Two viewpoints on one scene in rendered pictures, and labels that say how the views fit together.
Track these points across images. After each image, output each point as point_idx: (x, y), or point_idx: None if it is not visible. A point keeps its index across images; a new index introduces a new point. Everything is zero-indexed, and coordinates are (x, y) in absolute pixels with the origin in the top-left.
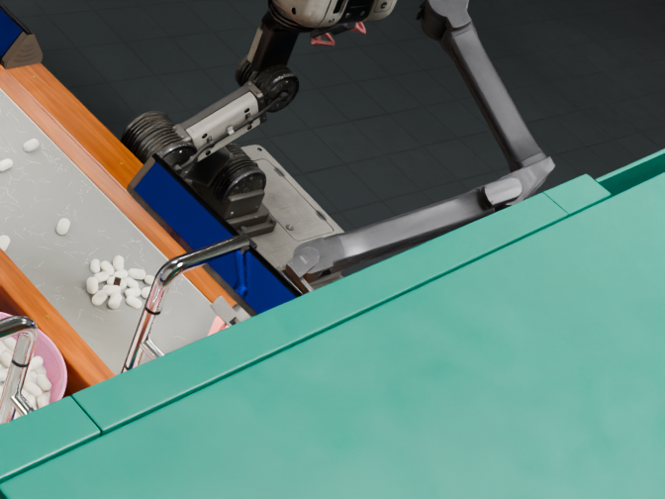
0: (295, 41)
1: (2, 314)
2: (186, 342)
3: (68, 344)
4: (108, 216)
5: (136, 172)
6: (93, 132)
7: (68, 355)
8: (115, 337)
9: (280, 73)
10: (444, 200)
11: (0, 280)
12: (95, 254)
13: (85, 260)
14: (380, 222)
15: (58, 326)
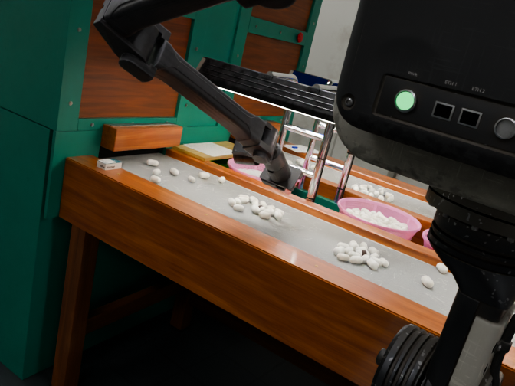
0: (448, 313)
1: (397, 229)
2: (296, 234)
3: (355, 221)
4: (412, 299)
5: (433, 322)
6: (510, 358)
7: (351, 217)
8: (337, 236)
9: (416, 326)
10: (192, 67)
11: (416, 243)
12: (391, 273)
13: (392, 269)
14: (232, 99)
15: (368, 227)
